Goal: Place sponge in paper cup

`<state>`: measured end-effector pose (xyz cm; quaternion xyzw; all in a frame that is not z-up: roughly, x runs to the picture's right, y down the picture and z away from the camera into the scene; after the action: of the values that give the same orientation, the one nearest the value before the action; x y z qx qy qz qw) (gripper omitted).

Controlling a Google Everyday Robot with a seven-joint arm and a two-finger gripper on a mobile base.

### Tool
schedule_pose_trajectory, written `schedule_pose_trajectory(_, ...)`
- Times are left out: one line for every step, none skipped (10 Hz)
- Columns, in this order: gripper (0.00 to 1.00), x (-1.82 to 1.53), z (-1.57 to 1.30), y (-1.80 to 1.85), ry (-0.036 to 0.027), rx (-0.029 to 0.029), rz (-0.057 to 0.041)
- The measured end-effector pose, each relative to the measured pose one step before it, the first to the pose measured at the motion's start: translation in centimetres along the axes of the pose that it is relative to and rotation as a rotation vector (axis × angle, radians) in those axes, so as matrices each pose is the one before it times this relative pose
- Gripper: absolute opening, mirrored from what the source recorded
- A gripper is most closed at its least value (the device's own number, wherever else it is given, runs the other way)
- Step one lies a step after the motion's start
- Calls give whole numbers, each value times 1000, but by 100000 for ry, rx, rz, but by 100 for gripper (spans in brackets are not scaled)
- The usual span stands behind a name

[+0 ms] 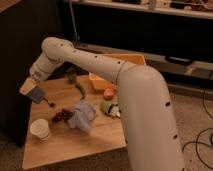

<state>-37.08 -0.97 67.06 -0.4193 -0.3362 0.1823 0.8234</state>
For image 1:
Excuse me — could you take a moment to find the light blue cloth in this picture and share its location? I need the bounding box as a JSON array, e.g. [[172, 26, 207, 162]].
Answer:
[[68, 100, 96, 133]]

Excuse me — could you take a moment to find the metal vertical pole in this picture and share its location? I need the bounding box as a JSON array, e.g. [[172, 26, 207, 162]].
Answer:
[[69, 0, 81, 46]]

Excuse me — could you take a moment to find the dark metal spoon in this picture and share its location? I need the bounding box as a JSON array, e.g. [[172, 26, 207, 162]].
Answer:
[[44, 98, 55, 108]]

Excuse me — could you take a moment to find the grey metal rail beam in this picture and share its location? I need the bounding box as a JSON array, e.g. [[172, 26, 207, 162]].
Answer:
[[75, 43, 213, 80]]

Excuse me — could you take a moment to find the green chili pepper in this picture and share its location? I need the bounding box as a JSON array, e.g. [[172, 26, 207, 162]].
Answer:
[[75, 82, 86, 100]]

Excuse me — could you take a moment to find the green white brush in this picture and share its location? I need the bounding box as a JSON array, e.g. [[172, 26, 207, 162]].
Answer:
[[100, 101, 120, 118]]

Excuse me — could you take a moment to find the upper wooden shelf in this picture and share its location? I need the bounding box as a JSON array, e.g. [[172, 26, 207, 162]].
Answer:
[[64, 0, 213, 20]]

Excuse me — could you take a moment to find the yellow plastic bin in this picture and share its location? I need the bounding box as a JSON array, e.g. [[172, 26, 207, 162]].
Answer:
[[89, 54, 146, 91]]

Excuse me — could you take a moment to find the white paper cup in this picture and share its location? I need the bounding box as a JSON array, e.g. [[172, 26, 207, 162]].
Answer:
[[30, 119, 51, 141]]

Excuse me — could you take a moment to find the small dark green cup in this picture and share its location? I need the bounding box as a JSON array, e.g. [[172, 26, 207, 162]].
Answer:
[[66, 68, 77, 84]]

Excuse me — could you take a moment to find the blue sponge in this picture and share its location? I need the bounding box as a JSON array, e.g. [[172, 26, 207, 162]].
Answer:
[[27, 87, 45, 104]]

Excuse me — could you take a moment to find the black cable on floor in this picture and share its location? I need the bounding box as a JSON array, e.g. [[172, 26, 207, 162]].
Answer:
[[181, 87, 213, 171]]

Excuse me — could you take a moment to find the wooden table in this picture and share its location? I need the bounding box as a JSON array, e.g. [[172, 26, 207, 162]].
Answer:
[[22, 76, 125, 169]]

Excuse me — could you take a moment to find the orange round toy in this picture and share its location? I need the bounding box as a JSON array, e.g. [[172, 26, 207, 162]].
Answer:
[[103, 88, 115, 100]]

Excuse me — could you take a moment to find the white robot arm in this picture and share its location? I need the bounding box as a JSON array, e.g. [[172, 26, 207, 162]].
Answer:
[[20, 37, 185, 171]]

